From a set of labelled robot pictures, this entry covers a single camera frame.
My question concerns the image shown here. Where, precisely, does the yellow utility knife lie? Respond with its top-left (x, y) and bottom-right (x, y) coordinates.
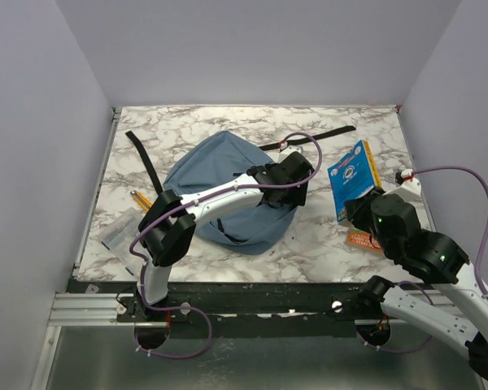
top-left (130, 190), bottom-right (152, 212)

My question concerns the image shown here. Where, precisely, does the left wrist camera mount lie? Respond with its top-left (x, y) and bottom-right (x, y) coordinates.
top-left (277, 141), bottom-right (303, 163)

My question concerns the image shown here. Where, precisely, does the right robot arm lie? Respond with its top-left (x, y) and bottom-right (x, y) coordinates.
top-left (345, 188), bottom-right (488, 381)

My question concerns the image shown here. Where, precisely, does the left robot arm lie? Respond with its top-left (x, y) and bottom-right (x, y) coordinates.
top-left (129, 149), bottom-right (322, 321)

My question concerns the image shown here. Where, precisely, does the orange Treehouse book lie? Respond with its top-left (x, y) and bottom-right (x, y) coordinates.
top-left (346, 227), bottom-right (383, 254)

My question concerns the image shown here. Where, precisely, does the blue backpack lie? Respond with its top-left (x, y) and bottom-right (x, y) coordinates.
top-left (124, 124), bottom-right (357, 256)

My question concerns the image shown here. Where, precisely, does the clear plastic box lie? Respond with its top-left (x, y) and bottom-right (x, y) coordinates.
top-left (98, 207), bottom-right (142, 277)

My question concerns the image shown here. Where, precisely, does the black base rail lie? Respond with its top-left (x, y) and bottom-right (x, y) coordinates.
top-left (67, 279), bottom-right (383, 347)

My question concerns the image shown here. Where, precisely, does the blue paperback book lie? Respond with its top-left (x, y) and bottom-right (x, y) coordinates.
top-left (327, 140), bottom-right (381, 223)

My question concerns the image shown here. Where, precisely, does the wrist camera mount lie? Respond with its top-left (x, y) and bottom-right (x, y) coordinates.
top-left (277, 141), bottom-right (303, 163)
top-left (394, 169), bottom-right (421, 202)

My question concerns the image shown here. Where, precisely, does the aluminium frame rail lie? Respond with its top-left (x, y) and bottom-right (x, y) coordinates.
top-left (30, 106), bottom-right (139, 390)

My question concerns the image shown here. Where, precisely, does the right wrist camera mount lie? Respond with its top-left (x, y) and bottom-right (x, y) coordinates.
top-left (394, 169), bottom-right (421, 202)

